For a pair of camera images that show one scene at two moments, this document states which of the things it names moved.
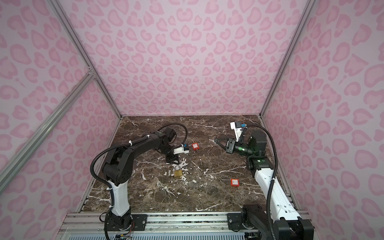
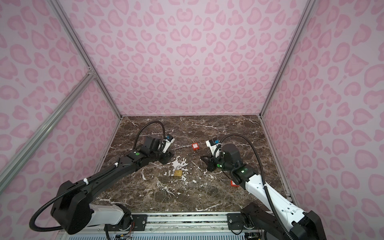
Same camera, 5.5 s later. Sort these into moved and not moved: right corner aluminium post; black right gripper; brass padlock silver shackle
Moved: black right gripper
Not moved: brass padlock silver shackle; right corner aluminium post
